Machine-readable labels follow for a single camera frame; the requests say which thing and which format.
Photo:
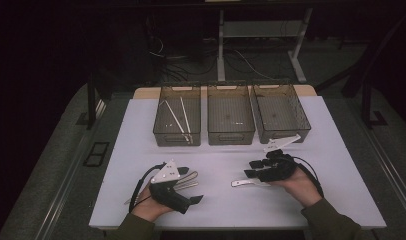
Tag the person's left hand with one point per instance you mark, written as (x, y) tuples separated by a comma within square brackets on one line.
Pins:
[(149, 208)]

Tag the white table cover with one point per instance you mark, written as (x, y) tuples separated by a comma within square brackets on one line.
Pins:
[(224, 206)]

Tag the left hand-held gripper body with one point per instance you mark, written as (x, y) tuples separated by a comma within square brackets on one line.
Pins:
[(169, 193)]

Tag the white chopstick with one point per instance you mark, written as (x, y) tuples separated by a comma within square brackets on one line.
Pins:
[(185, 116), (174, 118)]

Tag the white metal stand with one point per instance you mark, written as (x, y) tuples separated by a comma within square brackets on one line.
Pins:
[(221, 50)]

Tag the metal fork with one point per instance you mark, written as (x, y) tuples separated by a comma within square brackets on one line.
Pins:
[(189, 185)]

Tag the person's right hand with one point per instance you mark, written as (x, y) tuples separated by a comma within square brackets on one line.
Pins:
[(302, 188)]

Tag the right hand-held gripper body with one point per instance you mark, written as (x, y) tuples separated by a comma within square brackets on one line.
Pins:
[(279, 166)]

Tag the smoky clear plastic bin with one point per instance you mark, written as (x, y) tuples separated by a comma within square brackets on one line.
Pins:
[(277, 113), (231, 113), (164, 138)]

